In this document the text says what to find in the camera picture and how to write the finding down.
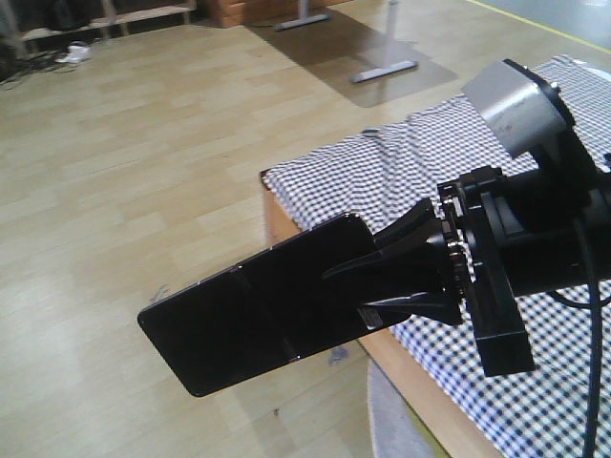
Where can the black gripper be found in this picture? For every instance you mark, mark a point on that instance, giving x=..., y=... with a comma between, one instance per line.
x=410, y=273

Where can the black smartphone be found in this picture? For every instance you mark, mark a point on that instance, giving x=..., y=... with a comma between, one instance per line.
x=262, y=313

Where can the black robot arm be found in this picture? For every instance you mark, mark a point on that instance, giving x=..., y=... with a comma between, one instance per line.
x=555, y=221

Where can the grey desk leg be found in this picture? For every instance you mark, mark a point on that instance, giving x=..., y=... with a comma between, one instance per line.
x=388, y=64

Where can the white power strip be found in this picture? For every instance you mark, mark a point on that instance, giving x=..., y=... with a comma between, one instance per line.
x=76, y=54

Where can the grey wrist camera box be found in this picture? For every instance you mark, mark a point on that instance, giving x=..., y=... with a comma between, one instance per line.
x=522, y=109

